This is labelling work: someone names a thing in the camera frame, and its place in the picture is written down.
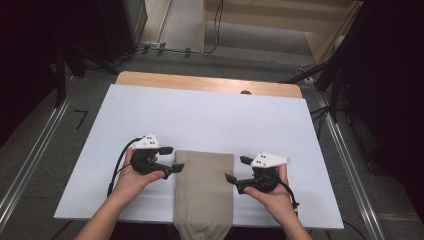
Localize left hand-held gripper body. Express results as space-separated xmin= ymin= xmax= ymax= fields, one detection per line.
xmin=129 ymin=133 xmax=173 ymax=180

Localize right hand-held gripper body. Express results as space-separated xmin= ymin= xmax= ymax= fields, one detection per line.
xmin=235 ymin=152 xmax=291 ymax=195

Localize beige pants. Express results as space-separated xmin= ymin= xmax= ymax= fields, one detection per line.
xmin=173 ymin=149 xmax=235 ymax=240

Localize person's right hand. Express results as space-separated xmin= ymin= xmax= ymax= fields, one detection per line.
xmin=242 ymin=164 xmax=296 ymax=226

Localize person's left hand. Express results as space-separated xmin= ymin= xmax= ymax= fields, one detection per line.
xmin=111 ymin=148 xmax=166 ymax=204

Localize white board sheet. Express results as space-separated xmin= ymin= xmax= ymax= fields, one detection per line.
xmin=53 ymin=83 xmax=345 ymax=230

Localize power strip with plugs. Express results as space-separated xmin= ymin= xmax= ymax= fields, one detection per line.
xmin=138 ymin=41 xmax=168 ymax=57

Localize black metal stand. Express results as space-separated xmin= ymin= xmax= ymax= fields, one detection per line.
xmin=54 ymin=43 xmax=118 ymax=109
xmin=283 ymin=56 xmax=344 ymax=124

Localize dark grey cabinet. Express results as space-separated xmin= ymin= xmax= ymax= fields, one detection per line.
xmin=96 ymin=0 xmax=148 ymax=63

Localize light wooden steps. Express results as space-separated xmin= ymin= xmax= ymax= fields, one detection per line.
xmin=201 ymin=0 xmax=364 ymax=64

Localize black curtain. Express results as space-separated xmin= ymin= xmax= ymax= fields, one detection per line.
xmin=0 ymin=0 xmax=101 ymax=148
xmin=333 ymin=0 xmax=424 ymax=221

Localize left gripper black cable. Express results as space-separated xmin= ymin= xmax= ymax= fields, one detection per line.
xmin=106 ymin=137 xmax=143 ymax=198

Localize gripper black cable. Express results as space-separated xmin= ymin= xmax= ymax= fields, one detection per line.
xmin=106 ymin=137 xmax=143 ymax=198
xmin=278 ymin=179 xmax=300 ymax=218

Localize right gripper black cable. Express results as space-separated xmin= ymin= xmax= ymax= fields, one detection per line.
xmin=278 ymin=179 xmax=300 ymax=218

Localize black floor cables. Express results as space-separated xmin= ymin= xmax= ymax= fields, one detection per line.
xmin=309 ymin=104 xmax=334 ymax=141

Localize metal floor rail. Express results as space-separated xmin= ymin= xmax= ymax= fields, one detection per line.
xmin=313 ymin=89 xmax=388 ymax=240
xmin=0 ymin=94 xmax=73 ymax=231

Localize black hanging cable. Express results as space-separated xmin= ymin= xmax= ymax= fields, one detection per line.
xmin=203 ymin=0 xmax=225 ymax=55

